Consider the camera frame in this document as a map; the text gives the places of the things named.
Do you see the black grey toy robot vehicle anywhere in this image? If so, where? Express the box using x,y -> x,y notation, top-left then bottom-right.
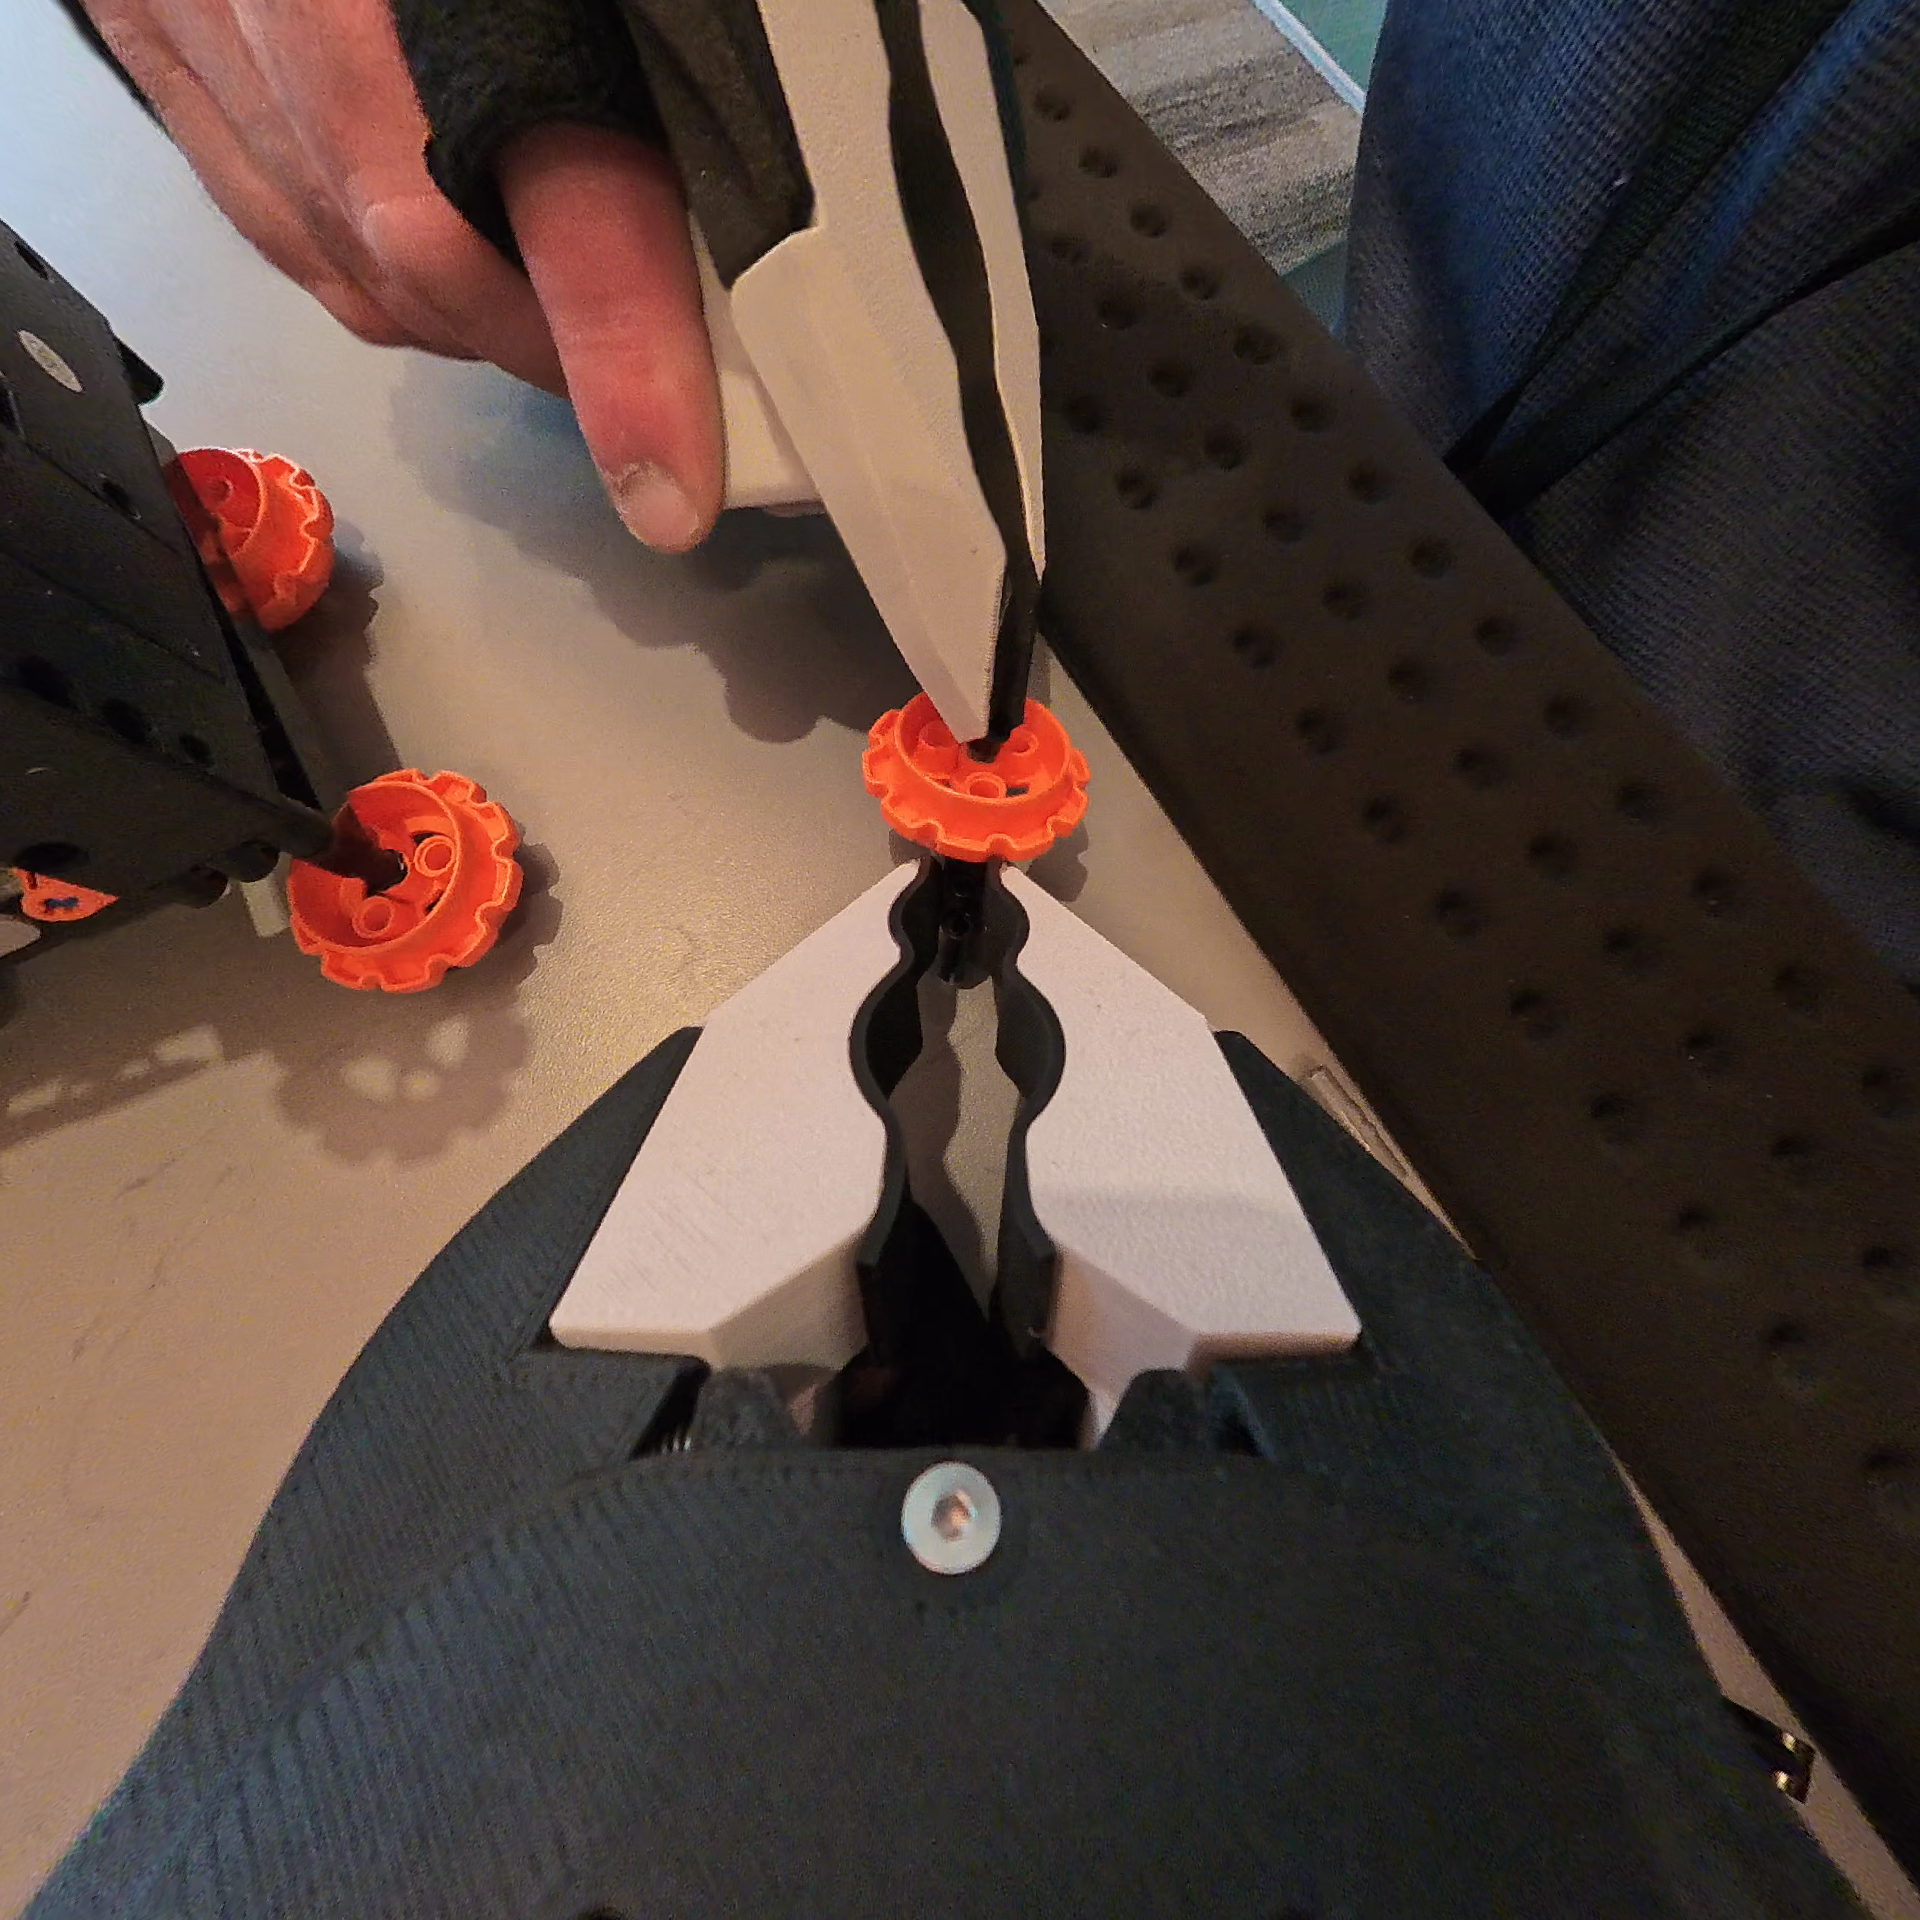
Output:
0,225 -> 356,962

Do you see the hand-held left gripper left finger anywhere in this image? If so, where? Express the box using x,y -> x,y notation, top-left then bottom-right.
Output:
550,870 -> 925,1375

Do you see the black dimpled mat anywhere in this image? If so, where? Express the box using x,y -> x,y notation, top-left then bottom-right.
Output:
1005,0 -> 1920,1877

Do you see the person's right hand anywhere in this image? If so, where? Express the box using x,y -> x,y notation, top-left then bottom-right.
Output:
61,0 -> 731,559

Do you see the black toy axle pin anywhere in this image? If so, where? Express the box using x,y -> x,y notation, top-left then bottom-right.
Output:
925,858 -> 998,992

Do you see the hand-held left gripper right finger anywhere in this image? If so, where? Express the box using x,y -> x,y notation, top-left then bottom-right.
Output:
993,870 -> 1361,1369

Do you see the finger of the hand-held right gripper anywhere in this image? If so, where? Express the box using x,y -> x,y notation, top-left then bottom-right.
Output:
707,0 -> 1011,741
901,0 -> 1050,741

